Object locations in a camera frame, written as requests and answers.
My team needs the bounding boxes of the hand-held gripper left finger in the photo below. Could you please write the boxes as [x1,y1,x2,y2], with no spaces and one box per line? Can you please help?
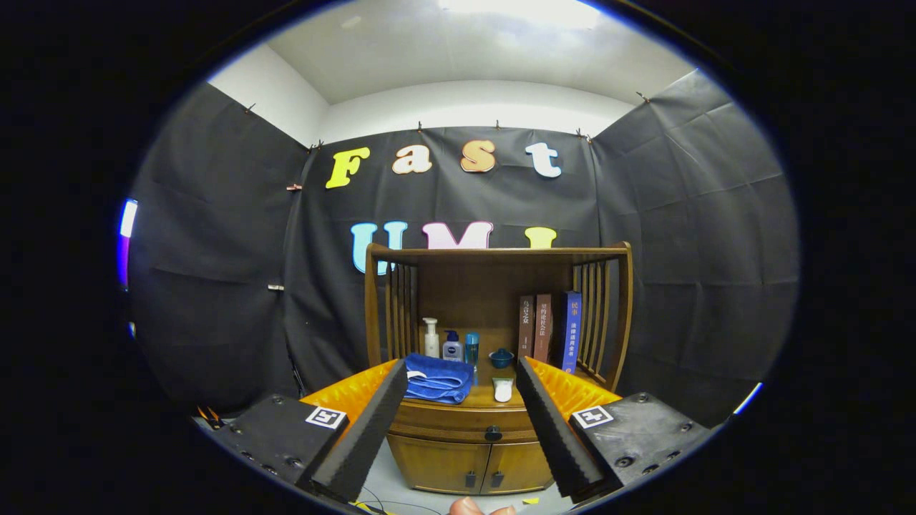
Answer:
[215,358,409,504]

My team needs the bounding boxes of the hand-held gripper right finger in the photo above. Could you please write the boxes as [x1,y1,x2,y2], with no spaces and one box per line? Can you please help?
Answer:
[515,356,716,503]

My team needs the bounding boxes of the wooden cabinet door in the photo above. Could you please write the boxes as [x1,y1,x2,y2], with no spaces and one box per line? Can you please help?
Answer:
[481,439,556,496]
[388,434,493,496]

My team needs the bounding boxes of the wooden countertop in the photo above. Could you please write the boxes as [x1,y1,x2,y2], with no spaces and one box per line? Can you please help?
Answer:
[401,356,603,411]

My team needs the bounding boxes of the wooden cabinet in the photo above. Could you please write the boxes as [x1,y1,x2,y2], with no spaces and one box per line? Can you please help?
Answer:
[364,241,635,496]

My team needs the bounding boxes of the blue folded towel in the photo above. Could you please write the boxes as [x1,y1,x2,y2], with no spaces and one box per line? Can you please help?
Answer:
[404,353,475,405]

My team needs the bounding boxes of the blue book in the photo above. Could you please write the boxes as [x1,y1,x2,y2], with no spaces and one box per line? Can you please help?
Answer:
[562,291,583,374]

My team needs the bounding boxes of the reddish brown book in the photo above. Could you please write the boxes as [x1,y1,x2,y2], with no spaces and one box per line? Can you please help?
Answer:
[534,294,553,364]

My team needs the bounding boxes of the dark brown book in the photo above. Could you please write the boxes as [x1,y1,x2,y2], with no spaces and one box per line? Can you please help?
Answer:
[517,295,536,361]

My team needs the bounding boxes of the thin black floor cable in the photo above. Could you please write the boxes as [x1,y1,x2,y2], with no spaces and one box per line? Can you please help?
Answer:
[358,486,424,515]

